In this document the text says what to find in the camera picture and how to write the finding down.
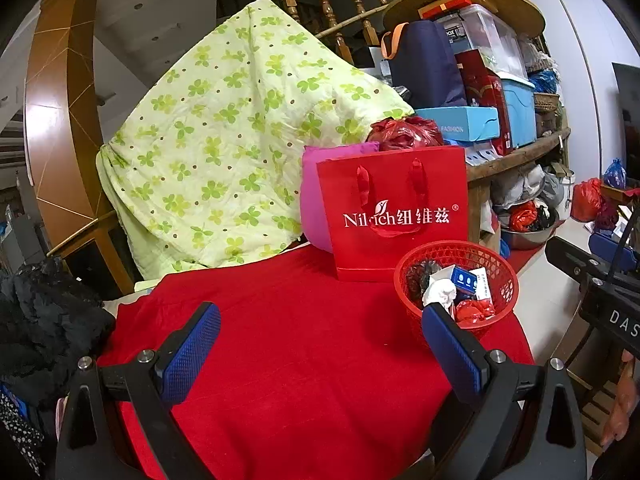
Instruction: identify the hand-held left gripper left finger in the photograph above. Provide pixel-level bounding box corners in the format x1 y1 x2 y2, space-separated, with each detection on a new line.
55 301 222 480

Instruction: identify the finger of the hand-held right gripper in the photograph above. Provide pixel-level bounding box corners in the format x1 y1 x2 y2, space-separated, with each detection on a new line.
589 232 640 261
545 236 608 286

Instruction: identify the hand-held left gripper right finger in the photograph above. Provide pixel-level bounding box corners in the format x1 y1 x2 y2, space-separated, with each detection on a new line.
421 302 588 480

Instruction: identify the red plastic wrapper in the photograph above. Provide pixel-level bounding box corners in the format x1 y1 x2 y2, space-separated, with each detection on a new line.
452 300 497 326

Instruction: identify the red mesh plastic basket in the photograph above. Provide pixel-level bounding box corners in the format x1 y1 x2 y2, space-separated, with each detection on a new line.
393 241 519 343

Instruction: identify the white tissue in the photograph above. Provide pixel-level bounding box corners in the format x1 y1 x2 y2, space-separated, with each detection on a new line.
422 276 458 307

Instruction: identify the blue and white box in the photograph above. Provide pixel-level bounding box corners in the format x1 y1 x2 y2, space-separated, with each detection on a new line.
444 266 482 297

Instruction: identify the white packet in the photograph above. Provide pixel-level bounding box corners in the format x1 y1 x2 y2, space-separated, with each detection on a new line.
472 267 496 306

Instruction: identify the black plastic bag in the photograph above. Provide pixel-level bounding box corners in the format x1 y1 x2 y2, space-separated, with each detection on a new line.
406 261 442 303

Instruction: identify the person's right hand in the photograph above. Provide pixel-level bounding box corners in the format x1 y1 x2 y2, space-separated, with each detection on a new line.
602 350 640 448

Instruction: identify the metal basin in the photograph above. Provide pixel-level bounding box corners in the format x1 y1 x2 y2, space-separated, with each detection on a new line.
500 207 561 251

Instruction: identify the small red plastic bag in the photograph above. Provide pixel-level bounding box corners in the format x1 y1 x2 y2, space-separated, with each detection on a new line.
509 201 538 233

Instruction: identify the small blue plastic bag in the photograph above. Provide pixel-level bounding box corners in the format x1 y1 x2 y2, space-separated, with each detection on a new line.
603 158 627 190

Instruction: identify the grey plastic bag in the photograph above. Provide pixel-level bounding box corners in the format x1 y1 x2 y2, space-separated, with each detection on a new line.
492 162 563 211

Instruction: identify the red cloth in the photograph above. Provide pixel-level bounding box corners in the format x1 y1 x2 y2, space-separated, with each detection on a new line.
97 242 535 480

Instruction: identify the wooden table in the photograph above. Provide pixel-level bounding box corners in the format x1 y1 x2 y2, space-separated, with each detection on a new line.
465 127 572 241

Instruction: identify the red paper gift bag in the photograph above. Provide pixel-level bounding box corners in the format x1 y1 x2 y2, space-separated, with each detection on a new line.
316 146 469 282

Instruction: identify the black fluffy garment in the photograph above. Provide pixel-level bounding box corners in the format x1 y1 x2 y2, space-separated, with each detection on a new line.
0 260 117 406

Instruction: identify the light blue storage bin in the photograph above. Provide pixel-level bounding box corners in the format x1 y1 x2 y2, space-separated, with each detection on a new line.
495 72 538 148

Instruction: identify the light blue cardboard box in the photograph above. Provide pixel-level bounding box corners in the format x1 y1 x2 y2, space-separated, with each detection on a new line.
414 106 501 142

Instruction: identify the red gift box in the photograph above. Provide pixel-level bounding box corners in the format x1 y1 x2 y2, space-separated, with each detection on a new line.
456 50 513 156

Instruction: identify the pink cushion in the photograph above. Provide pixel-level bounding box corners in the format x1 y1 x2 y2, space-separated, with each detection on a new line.
301 141 381 253

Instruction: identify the black dotted cloth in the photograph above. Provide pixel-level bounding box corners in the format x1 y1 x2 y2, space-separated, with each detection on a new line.
0 390 46 476

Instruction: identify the green floral quilt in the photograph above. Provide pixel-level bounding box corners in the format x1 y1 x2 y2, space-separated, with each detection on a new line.
96 0 416 281

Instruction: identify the clear plastic storage box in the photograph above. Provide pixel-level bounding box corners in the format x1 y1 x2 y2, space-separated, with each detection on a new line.
435 4 526 78

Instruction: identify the navy tote bag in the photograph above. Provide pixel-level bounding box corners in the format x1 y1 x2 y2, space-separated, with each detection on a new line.
381 21 467 111

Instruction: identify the round wooden board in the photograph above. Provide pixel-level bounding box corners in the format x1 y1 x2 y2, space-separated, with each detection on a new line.
382 0 546 38

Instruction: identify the flat orange box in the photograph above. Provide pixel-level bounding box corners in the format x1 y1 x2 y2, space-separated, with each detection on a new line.
419 0 493 20

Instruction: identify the wooden stair railing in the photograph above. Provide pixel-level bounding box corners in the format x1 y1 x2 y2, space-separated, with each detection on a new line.
267 0 451 68

